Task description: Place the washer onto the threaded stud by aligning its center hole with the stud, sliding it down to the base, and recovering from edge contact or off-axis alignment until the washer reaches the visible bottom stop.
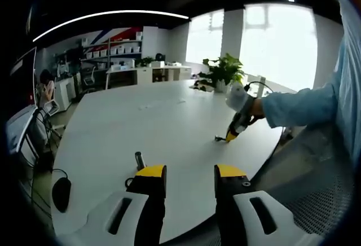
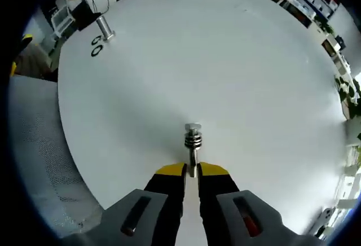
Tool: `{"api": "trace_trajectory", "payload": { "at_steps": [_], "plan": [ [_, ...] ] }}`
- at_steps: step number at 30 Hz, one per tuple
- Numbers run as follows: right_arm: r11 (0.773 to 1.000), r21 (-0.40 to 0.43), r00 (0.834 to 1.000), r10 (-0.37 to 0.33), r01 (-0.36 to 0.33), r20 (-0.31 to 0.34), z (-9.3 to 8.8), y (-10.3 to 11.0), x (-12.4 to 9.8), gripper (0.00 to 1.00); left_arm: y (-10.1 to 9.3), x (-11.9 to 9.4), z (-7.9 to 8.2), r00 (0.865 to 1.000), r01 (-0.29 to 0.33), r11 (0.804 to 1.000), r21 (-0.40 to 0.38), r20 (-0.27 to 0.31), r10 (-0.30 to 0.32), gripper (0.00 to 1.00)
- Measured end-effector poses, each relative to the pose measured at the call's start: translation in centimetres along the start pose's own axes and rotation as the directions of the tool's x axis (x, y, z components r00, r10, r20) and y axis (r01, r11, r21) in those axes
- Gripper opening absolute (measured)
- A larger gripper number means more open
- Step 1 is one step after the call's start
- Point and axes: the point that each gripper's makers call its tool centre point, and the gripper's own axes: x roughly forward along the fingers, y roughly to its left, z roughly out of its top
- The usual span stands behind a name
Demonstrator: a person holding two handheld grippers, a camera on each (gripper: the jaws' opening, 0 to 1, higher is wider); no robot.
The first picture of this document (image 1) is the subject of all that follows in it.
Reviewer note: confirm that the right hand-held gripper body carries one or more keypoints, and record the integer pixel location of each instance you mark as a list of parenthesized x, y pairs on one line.
[(238, 99)]

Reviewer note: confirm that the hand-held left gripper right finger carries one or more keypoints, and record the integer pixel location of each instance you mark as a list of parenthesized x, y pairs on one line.
[(231, 181)]

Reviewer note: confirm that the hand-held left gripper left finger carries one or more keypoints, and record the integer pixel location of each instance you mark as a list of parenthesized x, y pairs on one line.
[(149, 181)]

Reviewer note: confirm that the thick metal threaded stud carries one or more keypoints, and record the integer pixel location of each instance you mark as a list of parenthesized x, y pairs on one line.
[(139, 160)]

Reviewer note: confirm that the person's right hand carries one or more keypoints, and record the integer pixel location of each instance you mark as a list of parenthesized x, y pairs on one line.
[(257, 110)]

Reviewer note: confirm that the green potted plant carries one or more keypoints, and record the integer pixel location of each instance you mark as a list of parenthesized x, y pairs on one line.
[(225, 69)]

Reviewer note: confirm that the grey mesh office chair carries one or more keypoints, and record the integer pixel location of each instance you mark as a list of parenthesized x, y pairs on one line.
[(313, 184)]

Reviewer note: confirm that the black computer mouse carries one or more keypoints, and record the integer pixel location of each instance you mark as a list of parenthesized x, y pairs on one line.
[(61, 196)]

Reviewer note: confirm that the black bag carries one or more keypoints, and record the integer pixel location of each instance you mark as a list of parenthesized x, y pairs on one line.
[(159, 56)]

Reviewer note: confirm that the white low cabinet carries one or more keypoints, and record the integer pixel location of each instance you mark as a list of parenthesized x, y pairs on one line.
[(149, 75)]

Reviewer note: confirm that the small green plant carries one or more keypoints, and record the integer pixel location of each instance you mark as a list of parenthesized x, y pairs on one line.
[(144, 61)]

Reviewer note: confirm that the white office chair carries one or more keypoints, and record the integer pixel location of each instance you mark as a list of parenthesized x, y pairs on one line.
[(89, 79)]

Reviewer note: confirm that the white floor cabinet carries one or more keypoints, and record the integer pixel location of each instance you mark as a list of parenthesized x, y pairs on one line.
[(65, 93)]

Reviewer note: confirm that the storage shelf with white bins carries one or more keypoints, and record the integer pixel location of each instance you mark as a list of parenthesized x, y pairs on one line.
[(115, 50)]

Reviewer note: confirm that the white side desk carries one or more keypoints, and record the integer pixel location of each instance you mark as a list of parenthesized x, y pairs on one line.
[(19, 130)]

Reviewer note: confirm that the curved ceiling light strip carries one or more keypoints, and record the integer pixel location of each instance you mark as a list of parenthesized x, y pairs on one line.
[(112, 12)]

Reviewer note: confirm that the large dark screen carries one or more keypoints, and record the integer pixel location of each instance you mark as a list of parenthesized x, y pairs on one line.
[(24, 82)]

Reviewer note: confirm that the black frame chair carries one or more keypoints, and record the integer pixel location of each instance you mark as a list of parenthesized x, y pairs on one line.
[(45, 130)]

